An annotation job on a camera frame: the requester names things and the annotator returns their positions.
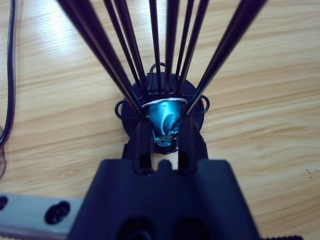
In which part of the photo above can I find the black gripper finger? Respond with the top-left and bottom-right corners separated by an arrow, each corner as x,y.
176,116 -> 209,175
122,119 -> 154,175

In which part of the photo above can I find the blue coffee capsule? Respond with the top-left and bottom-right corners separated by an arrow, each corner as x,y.
142,98 -> 188,147

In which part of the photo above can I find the black capsule holder with rods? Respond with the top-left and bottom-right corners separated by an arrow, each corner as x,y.
56,0 -> 268,155

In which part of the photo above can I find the black power cable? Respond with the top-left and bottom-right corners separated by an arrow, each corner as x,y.
0,0 -> 20,151

